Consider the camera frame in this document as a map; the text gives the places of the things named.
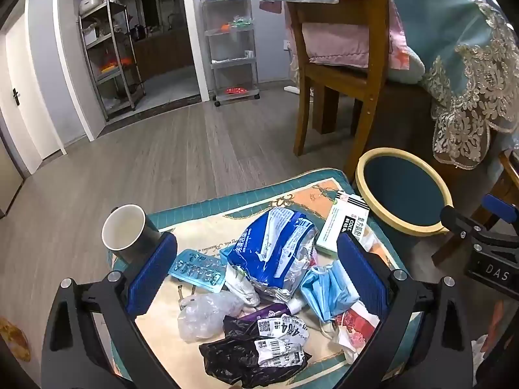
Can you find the teal printed cushion mat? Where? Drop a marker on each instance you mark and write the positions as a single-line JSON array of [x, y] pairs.
[[202, 227]]

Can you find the white door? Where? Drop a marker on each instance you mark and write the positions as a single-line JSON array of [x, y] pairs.
[[28, 89]]

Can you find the white rolling cart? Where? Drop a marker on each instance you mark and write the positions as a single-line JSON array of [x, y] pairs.
[[231, 61]]

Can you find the red floral packet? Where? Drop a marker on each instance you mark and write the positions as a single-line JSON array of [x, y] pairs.
[[357, 324]]

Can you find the clear plastic bag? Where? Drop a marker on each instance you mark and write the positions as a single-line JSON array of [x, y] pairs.
[[202, 316]]

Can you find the purple tube with white cap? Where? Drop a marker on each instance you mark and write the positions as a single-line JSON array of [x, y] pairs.
[[271, 312]]

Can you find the blue and white snack bag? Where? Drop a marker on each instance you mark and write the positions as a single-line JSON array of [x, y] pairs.
[[267, 251]]

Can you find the blue bin with yellow rim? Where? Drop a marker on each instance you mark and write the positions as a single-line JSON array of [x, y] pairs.
[[401, 186]]

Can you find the orange patterned object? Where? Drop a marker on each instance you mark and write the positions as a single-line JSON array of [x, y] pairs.
[[14, 338]]

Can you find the wooden chair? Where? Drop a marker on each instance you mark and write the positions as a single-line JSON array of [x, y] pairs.
[[344, 77]]

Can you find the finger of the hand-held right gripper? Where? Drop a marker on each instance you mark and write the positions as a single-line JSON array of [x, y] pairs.
[[456, 219], [496, 207]]

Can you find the wooden stool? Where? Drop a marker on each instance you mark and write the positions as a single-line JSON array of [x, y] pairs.
[[446, 247]]

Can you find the white bowl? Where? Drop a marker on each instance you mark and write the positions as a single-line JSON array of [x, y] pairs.
[[91, 5]]

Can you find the metal shelf rack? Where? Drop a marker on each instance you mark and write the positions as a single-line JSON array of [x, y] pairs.
[[115, 73]]

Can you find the teal lace-trimmed tablecloth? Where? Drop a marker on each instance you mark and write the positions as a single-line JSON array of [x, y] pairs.
[[446, 20]]

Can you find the light blue pillow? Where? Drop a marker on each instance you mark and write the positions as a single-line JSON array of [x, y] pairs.
[[409, 69]]

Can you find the black paper cup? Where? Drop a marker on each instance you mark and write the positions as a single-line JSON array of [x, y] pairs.
[[121, 227]]

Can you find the blue face mask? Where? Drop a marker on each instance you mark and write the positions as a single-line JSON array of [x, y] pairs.
[[324, 287]]

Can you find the black courier bag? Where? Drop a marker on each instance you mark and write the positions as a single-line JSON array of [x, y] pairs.
[[227, 360]]

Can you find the white medicine box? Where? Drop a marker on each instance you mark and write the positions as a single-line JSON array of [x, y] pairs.
[[340, 223]]

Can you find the white fluffy rug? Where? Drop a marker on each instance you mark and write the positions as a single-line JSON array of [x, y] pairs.
[[486, 346]]

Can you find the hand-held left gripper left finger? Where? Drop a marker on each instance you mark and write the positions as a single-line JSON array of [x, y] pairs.
[[152, 271]]

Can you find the pink printed cloth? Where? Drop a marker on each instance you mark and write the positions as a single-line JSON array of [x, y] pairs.
[[399, 44]]

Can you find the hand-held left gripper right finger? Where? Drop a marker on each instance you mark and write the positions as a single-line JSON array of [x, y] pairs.
[[361, 271]]

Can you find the blue blister pack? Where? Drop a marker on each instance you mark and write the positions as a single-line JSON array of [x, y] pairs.
[[194, 269]]

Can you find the white wrapper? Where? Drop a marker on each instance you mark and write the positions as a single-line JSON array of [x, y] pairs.
[[243, 287]]

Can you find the black pot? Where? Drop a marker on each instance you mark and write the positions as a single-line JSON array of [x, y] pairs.
[[138, 32]]

